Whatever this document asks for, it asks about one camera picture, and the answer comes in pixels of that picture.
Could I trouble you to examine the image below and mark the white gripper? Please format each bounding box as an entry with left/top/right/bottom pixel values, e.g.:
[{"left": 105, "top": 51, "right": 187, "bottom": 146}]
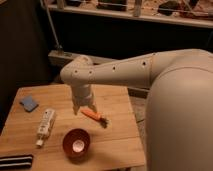
[{"left": 71, "top": 84, "right": 97, "bottom": 115}]

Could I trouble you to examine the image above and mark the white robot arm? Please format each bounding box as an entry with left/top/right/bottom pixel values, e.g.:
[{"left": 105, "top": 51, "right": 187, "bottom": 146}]
[{"left": 60, "top": 49, "right": 213, "bottom": 171}]

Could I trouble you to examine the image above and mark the red ceramic bowl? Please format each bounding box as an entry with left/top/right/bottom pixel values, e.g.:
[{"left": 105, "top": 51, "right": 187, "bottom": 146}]
[{"left": 62, "top": 128, "right": 90, "bottom": 159}]

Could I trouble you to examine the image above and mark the orange toy carrot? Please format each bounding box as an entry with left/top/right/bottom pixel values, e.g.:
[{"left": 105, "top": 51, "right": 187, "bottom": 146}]
[{"left": 80, "top": 109, "right": 108, "bottom": 128}]

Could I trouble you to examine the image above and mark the white tube bottle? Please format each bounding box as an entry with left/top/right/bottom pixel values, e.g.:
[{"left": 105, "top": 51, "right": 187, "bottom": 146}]
[{"left": 36, "top": 108, "right": 56, "bottom": 147}]

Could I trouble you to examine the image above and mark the wooden table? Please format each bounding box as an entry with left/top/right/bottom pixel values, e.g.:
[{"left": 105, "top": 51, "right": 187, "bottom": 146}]
[{"left": 0, "top": 84, "right": 146, "bottom": 171}]

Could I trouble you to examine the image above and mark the blue sponge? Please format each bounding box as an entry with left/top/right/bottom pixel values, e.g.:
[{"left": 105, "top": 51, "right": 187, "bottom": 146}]
[{"left": 20, "top": 96, "right": 39, "bottom": 112}]

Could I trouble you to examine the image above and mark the metal rod stand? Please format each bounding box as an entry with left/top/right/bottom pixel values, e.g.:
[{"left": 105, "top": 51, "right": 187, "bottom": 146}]
[{"left": 41, "top": 0, "right": 65, "bottom": 54}]

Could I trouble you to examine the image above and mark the black white striped cloth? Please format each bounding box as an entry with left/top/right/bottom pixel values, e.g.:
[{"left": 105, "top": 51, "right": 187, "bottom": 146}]
[{"left": 0, "top": 155, "right": 34, "bottom": 170}]

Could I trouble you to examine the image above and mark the metal shelf rail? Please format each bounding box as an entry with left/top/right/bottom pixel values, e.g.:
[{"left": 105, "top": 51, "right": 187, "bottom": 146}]
[{"left": 39, "top": 0, "right": 213, "bottom": 29}]

